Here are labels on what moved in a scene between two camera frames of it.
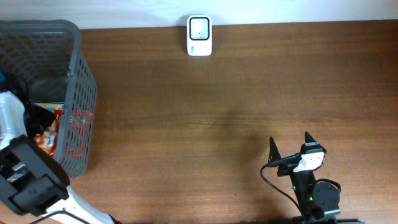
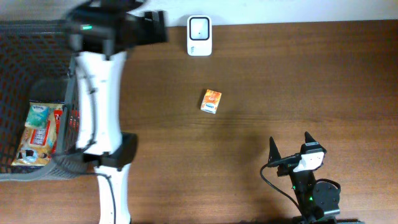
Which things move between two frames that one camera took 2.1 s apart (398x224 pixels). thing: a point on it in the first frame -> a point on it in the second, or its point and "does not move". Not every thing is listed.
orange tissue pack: (45, 140) -> (211, 101)
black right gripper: (288, 166) does not move
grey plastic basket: (48, 55) does not move
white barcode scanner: (199, 35) does not move
